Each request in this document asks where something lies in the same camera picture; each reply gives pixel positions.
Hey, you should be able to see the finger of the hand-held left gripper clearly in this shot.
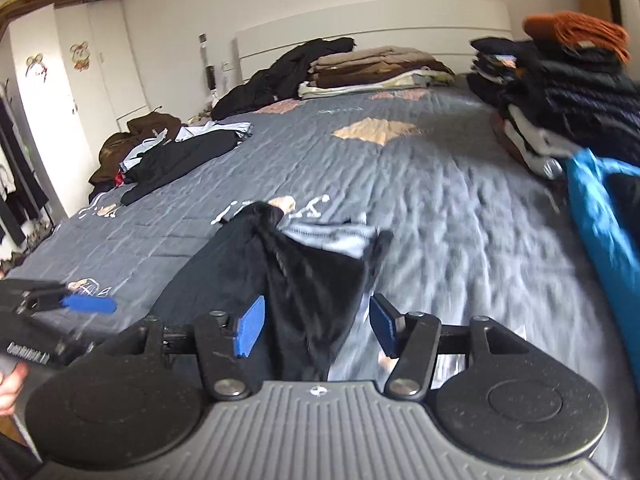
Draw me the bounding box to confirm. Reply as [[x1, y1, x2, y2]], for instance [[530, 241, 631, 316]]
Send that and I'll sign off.
[[61, 294, 117, 315]]

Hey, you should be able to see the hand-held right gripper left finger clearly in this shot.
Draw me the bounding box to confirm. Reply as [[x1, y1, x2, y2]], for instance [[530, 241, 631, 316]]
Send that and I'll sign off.
[[124, 293, 267, 402]]

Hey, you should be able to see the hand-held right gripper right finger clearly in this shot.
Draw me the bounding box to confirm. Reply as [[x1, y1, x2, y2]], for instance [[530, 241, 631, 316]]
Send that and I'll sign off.
[[369, 294, 518, 401]]

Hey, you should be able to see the black and grey shirt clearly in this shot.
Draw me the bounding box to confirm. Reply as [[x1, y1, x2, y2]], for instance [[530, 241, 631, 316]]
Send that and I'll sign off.
[[150, 201, 396, 383]]

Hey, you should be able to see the row of hanging clothes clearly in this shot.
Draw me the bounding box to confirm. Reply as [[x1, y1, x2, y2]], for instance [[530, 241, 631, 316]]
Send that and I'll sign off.
[[0, 80, 51, 246]]

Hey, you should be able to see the stack of folded brown clothes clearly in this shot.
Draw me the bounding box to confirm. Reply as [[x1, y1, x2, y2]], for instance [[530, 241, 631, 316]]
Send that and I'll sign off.
[[299, 46, 456, 100]]

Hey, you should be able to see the stack of dark folded clothes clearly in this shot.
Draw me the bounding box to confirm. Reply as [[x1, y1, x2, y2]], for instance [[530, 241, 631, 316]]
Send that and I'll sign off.
[[470, 35, 640, 181]]

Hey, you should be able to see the person's left hand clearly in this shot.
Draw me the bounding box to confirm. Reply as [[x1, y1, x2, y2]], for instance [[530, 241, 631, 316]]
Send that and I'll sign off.
[[0, 361, 30, 416]]

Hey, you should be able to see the row of shoes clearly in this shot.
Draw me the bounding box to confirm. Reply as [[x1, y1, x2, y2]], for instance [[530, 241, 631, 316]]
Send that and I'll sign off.
[[0, 215, 56, 276]]

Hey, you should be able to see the grey quilted bedspread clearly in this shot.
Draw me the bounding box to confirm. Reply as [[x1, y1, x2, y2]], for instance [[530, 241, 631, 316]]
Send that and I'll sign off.
[[0, 85, 640, 466]]

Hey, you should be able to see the black garment with white trim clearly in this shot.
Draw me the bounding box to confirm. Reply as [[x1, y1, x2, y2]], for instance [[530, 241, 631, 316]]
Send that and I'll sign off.
[[120, 130, 240, 207]]

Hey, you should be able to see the white wardrobe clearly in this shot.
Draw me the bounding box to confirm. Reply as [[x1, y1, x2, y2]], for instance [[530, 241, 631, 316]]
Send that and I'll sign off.
[[0, 0, 151, 221]]

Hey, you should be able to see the brown coat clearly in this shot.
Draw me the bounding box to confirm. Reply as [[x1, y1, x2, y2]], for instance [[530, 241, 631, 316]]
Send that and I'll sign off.
[[89, 112, 183, 196]]

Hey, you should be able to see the light blue garment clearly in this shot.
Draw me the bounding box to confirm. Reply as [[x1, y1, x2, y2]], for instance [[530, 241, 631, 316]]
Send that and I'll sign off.
[[120, 121, 253, 171]]

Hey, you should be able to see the bright blue garment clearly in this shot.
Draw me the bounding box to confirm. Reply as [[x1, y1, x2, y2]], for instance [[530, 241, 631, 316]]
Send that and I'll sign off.
[[565, 149, 640, 356]]

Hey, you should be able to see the black jacket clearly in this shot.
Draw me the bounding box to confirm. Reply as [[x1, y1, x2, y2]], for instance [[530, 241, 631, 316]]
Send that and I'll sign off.
[[212, 37, 357, 121]]

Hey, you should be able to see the white bed headboard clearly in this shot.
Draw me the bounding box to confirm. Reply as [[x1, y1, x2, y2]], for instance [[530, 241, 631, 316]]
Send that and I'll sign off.
[[234, 0, 513, 83]]

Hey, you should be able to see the orange knitted scarf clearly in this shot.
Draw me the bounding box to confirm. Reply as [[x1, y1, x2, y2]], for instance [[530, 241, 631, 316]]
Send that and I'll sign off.
[[522, 10, 631, 63]]

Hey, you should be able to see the cartoon mouse wall sticker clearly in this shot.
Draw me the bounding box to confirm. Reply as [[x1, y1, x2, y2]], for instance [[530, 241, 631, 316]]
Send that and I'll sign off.
[[26, 54, 50, 83], [69, 42, 91, 72]]

